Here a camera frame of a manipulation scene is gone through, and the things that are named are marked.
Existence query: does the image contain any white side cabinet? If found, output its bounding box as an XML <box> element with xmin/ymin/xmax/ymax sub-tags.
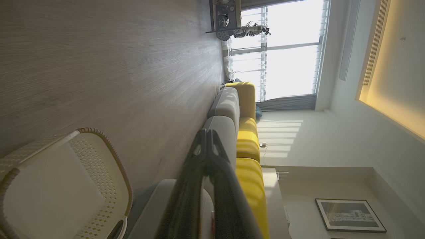
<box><xmin>262</xmin><ymin>167</ymin><xmax>291</xmax><ymax>239</ymax></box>

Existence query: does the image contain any black framed picture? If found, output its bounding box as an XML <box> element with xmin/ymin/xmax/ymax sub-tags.
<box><xmin>314</xmin><ymin>198</ymin><xmax>387</xmax><ymax>234</ymax></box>

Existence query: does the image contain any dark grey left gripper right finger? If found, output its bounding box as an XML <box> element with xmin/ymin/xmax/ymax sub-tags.
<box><xmin>206</xmin><ymin>129</ymin><xmax>263</xmax><ymax>239</ymax></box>

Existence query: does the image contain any grey curtain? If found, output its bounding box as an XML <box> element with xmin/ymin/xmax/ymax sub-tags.
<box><xmin>240</xmin><ymin>0</ymin><xmax>301</xmax><ymax>11</ymax></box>
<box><xmin>255</xmin><ymin>94</ymin><xmax>317</xmax><ymax>112</ymax></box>

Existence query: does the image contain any wheeled white grey robot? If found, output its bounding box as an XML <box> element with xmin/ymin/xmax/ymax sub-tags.
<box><xmin>216</xmin><ymin>22</ymin><xmax>271</xmax><ymax>41</ymax></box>

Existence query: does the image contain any yellow sofa back cushion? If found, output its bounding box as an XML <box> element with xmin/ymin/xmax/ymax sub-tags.
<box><xmin>235</xmin><ymin>157</ymin><xmax>270</xmax><ymax>239</ymax></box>
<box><xmin>236</xmin><ymin>117</ymin><xmax>261</xmax><ymax>163</ymax></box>

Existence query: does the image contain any white perforated laundry basket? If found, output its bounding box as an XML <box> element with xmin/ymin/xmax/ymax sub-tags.
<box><xmin>0</xmin><ymin>128</ymin><xmax>133</xmax><ymax>239</ymax></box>

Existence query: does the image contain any window with grey frame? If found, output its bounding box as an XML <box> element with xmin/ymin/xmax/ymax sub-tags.
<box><xmin>228</xmin><ymin>0</ymin><xmax>330</xmax><ymax>102</ymax></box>

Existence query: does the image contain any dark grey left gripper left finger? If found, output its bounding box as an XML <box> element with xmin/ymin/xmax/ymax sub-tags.
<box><xmin>156</xmin><ymin>129</ymin><xmax>208</xmax><ymax>239</ymax></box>

